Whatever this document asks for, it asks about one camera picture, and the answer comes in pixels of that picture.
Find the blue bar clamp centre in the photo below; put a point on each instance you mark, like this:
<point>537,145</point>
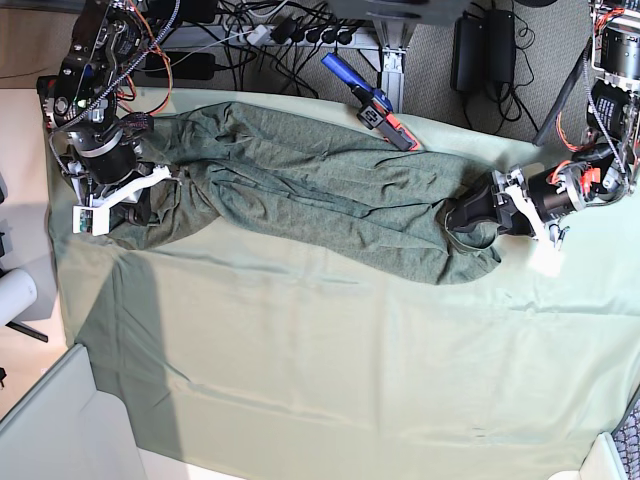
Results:
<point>376,111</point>

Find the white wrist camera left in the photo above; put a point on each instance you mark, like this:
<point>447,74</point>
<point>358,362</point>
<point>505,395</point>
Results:
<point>518,214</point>

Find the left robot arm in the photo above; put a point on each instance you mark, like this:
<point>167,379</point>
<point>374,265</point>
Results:
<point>602,170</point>

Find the black power adapter pair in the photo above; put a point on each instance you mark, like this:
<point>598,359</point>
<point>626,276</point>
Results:
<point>469,55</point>
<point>501,49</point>

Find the black power adapter pair left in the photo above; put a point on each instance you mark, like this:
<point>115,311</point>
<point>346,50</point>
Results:
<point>469,55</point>

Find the black power strip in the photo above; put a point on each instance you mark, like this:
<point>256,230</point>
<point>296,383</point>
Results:
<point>294,33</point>

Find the black power brick left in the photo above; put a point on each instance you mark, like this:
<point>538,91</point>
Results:
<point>183,66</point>

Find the patterned grey basket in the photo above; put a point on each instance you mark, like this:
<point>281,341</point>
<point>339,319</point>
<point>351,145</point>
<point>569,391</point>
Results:
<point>626,439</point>

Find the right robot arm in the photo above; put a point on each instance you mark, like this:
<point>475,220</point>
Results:
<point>110,40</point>

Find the white cylinder roll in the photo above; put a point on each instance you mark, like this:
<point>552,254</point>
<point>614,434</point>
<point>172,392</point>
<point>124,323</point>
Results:
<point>18,292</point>

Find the blue bar clamp left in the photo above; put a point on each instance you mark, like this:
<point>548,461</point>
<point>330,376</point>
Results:
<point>54,100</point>

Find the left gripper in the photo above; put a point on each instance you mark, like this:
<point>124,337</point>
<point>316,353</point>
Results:
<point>475,212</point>

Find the light green bin left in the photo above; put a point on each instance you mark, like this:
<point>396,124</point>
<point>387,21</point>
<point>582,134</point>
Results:
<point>65,428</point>

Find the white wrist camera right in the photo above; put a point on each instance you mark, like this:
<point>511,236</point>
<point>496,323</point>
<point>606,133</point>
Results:
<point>94,216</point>

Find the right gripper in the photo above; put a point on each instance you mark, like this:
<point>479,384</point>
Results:
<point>100,168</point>

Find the blue bar clamp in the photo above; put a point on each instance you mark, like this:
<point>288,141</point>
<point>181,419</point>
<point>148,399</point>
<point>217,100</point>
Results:
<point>54,100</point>
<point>376,111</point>

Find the black power adapter pair right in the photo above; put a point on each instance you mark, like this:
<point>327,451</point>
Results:
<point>501,49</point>

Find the green long-sleeve T-shirt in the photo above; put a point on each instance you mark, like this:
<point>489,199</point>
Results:
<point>302,179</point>

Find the aluminium frame leg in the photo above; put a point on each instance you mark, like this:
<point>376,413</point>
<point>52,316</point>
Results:
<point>393,40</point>

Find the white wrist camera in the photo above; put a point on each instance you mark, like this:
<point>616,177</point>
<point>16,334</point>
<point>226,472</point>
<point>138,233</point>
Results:
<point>518,214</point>
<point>94,216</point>

